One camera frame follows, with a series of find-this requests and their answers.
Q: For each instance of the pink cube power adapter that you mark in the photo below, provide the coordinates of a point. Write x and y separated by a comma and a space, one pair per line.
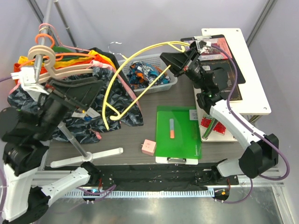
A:
148, 147

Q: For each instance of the white garment tags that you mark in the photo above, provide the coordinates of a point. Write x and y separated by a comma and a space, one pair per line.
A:
86, 115

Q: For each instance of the orange marker pen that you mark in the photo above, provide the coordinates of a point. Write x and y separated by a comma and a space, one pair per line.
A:
172, 131

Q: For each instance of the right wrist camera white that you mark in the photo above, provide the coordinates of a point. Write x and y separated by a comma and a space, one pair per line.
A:
203, 45

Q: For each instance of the yellow shorts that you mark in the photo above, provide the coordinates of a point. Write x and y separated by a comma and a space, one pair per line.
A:
23, 61

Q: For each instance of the dark patterned shorts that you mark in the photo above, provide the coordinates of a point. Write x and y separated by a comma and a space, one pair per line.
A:
87, 131

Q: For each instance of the white side table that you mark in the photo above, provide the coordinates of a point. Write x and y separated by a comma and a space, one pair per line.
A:
254, 101

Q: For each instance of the white cable duct strip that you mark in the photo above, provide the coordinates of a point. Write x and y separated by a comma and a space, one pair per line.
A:
143, 194

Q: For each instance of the silver clothes rack pole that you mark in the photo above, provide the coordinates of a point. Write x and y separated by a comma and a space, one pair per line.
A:
38, 65

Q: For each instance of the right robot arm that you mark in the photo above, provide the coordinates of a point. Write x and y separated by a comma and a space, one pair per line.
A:
260, 150

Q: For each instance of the black clipboard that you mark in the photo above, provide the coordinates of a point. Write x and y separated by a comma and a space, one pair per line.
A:
240, 78

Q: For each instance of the beige wooden hanger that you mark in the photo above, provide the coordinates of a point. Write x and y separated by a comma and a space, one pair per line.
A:
49, 65

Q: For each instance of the pink clothes hanger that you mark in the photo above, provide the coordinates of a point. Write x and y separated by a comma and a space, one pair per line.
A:
55, 33

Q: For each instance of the orange clothes hanger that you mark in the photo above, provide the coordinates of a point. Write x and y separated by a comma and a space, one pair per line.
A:
51, 39

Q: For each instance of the black garment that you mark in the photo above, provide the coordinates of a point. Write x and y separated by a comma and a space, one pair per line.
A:
105, 52

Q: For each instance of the green clipboard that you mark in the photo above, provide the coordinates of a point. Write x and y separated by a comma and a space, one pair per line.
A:
185, 148

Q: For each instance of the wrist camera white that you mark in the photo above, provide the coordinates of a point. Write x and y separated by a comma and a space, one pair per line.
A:
26, 76
203, 45

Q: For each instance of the orange knitted shorts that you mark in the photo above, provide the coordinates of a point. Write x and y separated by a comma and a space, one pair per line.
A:
59, 70

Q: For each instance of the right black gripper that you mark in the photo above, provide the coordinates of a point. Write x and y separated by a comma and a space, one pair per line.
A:
181, 63

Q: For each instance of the colourful patterned shorts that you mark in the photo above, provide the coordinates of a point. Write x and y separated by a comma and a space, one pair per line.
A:
141, 74

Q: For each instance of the white rack base foot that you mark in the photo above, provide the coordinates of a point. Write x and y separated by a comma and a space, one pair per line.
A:
90, 157

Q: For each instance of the red illustrated book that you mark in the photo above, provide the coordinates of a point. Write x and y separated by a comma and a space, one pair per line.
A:
210, 53

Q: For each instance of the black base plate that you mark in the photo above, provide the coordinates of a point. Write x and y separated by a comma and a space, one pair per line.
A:
163, 177

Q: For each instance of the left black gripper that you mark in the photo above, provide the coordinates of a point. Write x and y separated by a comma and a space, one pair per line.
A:
79, 93

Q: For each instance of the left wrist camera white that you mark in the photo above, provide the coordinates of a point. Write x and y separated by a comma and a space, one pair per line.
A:
26, 76

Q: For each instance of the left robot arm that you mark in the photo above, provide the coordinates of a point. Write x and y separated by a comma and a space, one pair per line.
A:
25, 135

